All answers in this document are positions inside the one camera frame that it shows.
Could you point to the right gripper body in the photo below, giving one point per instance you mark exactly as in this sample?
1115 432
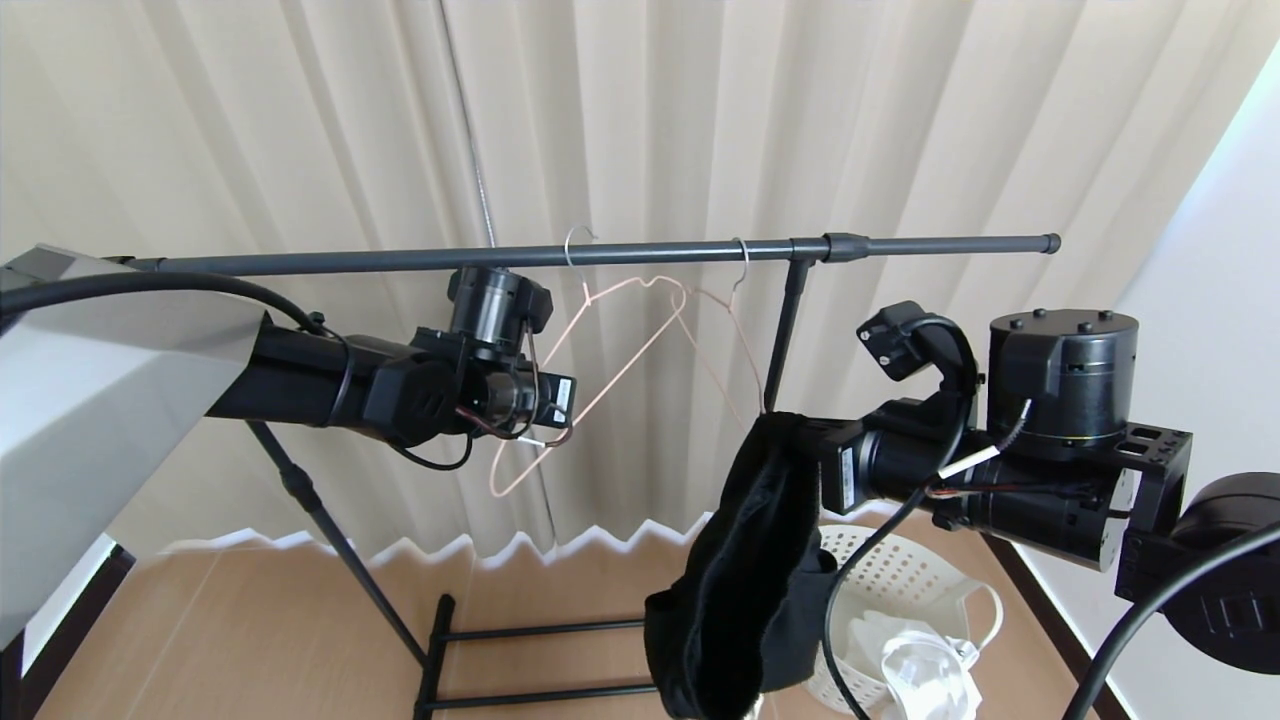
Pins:
895 455

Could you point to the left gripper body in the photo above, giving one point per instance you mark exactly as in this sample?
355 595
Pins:
520 400

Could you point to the pink clothes hanger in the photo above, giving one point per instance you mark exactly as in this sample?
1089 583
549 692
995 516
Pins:
640 352
749 350

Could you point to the black shorts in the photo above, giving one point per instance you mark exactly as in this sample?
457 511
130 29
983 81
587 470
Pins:
740 580

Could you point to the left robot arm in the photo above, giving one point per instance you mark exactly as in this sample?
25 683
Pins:
120 400

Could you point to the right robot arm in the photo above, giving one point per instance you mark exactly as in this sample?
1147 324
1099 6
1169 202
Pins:
1060 380

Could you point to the white laundry basket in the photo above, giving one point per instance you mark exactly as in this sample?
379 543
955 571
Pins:
900 575

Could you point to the black clothes rack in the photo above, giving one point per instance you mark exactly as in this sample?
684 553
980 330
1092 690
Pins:
900 246

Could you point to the heap of clothes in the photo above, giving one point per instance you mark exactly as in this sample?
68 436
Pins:
930 670

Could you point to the beige curtain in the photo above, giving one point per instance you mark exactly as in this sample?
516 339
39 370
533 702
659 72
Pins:
300 120

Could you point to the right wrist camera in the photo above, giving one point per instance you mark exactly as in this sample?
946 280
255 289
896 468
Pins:
890 340

